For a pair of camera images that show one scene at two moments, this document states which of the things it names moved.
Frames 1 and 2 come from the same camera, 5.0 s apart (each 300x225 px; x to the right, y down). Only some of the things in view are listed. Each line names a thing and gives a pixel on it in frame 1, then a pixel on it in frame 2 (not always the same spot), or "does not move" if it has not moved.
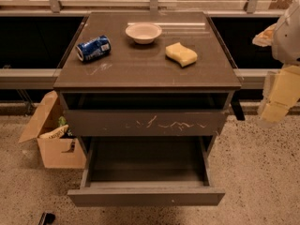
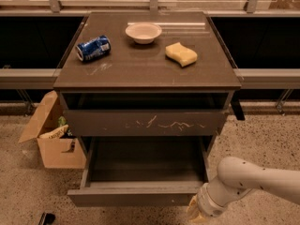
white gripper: (287, 39) to (204, 202)
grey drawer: (143, 122) does not move
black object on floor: (47, 218) does not move
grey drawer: (147, 172) does not move
